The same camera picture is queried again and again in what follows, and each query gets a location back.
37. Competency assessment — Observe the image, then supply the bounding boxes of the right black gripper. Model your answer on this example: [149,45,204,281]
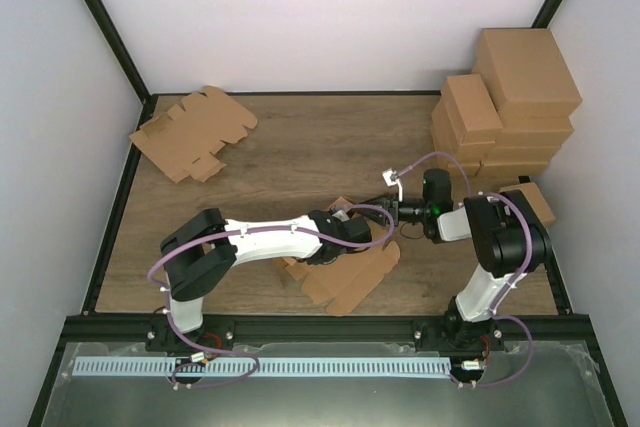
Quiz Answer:
[356,194,430,228]

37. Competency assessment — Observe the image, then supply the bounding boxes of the stack of cardboard blanks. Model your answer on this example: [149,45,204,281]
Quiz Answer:
[130,86,258,183]

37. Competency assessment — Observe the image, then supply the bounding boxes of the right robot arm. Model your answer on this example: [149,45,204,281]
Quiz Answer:
[362,168,552,350]

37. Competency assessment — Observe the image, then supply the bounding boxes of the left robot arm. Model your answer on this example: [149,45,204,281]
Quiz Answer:
[160,208,372,351]

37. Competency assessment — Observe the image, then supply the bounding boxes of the medium lower folded box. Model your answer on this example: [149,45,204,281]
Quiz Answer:
[431,100,495,163]

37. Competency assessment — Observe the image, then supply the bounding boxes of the medium folded box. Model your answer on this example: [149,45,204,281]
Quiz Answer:
[441,74,503,145]
[433,140,481,177]
[431,100,495,163]

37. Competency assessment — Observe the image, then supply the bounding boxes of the medium bottom folded box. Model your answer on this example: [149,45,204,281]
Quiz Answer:
[433,140,481,177]

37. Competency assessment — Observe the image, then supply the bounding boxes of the large folded box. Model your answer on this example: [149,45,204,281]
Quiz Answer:
[496,117,574,147]
[473,28,582,120]
[476,161,549,178]
[485,146,561,163]

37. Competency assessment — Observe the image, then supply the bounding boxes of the medium top folded box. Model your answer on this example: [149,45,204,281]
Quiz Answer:
[441,74,503,145]

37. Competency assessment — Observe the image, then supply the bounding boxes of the small folded box right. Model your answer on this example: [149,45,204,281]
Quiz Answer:
[499,182,556,228]

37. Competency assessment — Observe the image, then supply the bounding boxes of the large bottom folded box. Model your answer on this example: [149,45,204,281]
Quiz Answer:
[476,161,549,178]

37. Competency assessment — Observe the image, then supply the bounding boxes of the large top folded box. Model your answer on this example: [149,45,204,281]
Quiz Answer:
[473,28,582,120]

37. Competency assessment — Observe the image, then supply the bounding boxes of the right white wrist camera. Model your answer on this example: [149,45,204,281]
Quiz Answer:
[382,168,404,202]

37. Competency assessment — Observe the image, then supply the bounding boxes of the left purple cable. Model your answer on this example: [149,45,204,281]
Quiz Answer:
[148,204,396,391]

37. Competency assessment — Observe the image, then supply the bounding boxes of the purple cable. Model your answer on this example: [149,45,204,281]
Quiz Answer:
[148,204,396,391]
[394,151,535,389]

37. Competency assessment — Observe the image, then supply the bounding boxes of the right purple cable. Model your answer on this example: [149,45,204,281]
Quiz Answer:
[394,151,535,389]

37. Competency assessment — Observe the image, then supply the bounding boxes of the black aluminium frame rail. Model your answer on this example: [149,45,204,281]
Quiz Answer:
[61,313,594,344]

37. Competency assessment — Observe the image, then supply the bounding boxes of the light blue slotted cable duct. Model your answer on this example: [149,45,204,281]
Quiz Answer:
[72,356,451,379]

